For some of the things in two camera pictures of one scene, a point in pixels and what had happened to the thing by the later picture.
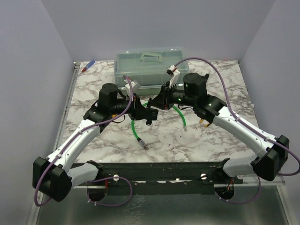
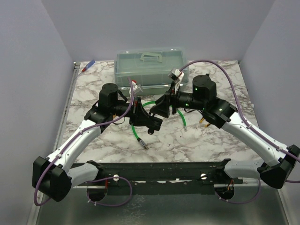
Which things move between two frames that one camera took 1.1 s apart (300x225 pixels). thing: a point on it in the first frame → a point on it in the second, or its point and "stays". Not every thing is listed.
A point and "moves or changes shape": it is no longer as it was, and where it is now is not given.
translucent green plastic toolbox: [147, 66] stays
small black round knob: [149, 122] moves or changes shape
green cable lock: [141, 140] stays
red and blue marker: [89, 64] stays
